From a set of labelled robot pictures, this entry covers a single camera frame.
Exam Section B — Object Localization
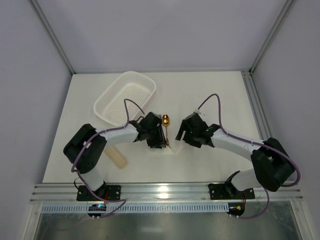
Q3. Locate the gold ornate spoon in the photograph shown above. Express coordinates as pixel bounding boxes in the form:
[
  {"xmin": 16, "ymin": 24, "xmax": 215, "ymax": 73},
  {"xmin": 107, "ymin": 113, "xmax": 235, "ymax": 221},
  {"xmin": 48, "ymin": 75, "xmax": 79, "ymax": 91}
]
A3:
[{"xmin": 162, "ymin": 114, "xmax": 170, "ymax": 148}]

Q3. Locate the white paper napkin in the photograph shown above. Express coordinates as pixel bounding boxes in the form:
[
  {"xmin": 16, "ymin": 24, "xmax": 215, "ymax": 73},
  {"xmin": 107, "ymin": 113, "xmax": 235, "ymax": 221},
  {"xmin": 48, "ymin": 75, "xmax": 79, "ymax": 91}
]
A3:
[{"xmin": 147, "ymin": 143, "xmax": 184, "ymax": 155}]

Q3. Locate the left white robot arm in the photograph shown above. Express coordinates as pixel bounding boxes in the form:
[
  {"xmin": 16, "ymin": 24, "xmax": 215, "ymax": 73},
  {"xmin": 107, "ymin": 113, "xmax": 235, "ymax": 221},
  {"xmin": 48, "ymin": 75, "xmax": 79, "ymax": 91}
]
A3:
[{"xmin": 63, "ymin": 112, "xmax": 166, "ymax": 202}]

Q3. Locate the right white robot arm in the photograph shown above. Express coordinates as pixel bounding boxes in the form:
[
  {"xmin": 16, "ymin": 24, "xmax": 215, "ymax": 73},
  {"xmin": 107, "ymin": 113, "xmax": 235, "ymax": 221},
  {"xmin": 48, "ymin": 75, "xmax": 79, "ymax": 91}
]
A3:
[{"xmin": 175, "ymin": 112, "xmax": 295, "ymax": 199}]

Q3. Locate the beige wooden cutlery tray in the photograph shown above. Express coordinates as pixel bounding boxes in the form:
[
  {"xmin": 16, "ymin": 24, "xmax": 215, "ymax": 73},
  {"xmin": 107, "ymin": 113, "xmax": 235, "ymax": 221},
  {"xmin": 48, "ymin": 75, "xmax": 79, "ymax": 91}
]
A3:
[{"xmin": 104, "ymin": 146, "xmax": 128, "ymax": 169}]

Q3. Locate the white perforated plastic basket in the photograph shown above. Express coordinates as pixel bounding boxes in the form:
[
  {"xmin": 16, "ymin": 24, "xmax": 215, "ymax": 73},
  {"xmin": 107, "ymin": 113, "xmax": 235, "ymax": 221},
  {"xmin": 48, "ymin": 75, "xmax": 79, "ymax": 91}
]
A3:
[{"xmin": 93, "ymin": 71, "xmax": 156, "ymax": 126}]

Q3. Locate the right black controller board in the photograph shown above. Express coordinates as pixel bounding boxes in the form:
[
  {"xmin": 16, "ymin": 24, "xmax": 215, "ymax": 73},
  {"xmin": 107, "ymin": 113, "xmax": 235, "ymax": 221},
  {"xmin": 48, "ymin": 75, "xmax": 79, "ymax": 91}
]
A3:
[{"xmin": 226, "ymin": 204, "xmax": 245, "ymax": 219}]

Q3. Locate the black controller board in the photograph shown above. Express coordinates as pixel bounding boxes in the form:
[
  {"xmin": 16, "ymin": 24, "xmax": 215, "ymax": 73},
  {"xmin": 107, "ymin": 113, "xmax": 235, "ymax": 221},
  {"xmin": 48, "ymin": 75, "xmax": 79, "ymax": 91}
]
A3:
[
  {"xmin": 226, "ymin": 204, "xmax": 245, "ymax": 219},
  {"xmin": 88, "ymin": 203, "xmax": 107, "ymax": 220}
]

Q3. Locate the left black controller board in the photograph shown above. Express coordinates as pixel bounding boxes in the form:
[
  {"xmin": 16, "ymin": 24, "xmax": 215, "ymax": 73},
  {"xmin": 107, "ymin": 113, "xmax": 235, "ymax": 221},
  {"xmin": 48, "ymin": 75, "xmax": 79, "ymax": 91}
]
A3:
[{"xmin": 88, "ymin": 203, "xmax": 107, "ymax": 220}]

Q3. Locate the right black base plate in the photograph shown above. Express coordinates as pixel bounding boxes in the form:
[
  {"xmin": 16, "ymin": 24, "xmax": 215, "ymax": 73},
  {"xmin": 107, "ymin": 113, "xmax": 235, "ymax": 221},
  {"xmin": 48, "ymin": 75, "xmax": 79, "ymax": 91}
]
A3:
[{"xmin": 208, "ymin": 183, "xmax": 255, "ymax": 200}]

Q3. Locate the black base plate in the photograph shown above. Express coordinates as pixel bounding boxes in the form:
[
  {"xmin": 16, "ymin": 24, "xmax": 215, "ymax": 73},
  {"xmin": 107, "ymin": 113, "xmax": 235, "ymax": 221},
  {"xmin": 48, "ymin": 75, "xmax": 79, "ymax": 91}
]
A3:
[
  {"xmin": 76, "ymin": 184, "xmax": 122, "ymax": 202},
  {"xmin": 208, "ymin": 183, "xmax": 255, "ymax": 200}
]

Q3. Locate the right side aluminium rail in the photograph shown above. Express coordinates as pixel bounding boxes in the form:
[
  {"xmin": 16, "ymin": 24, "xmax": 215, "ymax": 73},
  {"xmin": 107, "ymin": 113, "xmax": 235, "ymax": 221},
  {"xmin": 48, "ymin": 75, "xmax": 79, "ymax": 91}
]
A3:
[{"xmin": 241, "ymin": 70, "xmax": 273, "ymax": 140}]

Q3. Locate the aluminium rail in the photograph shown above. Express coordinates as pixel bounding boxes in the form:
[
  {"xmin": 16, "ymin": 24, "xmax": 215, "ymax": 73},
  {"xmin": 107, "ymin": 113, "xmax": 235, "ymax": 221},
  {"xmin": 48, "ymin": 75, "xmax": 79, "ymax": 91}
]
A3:
[
  {"xmin": 30, "ymin": 182, "xmax": 303, "ymax": 204},
  {"xmin": 241, "ymin": 70, "xmax": 273, "ymax": 140}
]

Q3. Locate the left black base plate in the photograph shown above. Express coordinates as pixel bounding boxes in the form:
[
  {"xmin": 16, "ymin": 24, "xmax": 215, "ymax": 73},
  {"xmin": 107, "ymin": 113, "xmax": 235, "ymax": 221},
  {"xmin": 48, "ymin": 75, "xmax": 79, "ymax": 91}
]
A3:
[{"xmin": 76, "ymin": 184, "xmax": 122, "ymax": 202}]

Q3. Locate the aluminium front rail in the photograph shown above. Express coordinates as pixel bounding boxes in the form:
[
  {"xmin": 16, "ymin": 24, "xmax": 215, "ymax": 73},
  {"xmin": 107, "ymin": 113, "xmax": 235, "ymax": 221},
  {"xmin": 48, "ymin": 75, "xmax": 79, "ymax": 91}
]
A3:
[{"xmin": 30, "ymin": 182, "xmax": 303, "ymax": 204}]

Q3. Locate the slotted grey cable duct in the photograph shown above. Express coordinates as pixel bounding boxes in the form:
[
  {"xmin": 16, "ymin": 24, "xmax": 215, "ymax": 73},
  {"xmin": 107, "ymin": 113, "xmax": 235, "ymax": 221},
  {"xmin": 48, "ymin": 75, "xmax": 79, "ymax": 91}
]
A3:
[{"xmin": 40, "ymin": 202, "xmax": 229, "ymax": 214}]

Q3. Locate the right aluminium corner post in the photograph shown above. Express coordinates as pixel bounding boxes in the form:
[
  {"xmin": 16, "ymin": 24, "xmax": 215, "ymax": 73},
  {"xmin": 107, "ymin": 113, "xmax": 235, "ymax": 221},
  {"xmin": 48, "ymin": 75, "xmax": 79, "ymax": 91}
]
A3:
[{"xmin": 249, "ymin": 0, "xmax": 297, "ymax": 75}]

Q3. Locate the aluminium corner post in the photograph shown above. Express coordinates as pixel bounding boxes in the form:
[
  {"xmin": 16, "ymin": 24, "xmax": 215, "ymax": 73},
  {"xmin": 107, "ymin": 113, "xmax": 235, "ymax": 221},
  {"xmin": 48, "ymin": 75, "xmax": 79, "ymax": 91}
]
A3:
[
  {"xmin": 28, "ymin": 0, "xmax": 76, "ymax": 75},
  {"xmin": 249, "ymin": 0, "xmax": 297, "ymax": 75}
]

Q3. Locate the left aluminium corner post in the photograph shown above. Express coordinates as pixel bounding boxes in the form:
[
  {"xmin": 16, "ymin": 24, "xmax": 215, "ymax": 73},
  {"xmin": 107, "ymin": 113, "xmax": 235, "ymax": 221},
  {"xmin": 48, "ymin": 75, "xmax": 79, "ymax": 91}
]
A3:
[{"xmin": 28, "ymin": 0, "xmax": 76, "ymax": 75}]

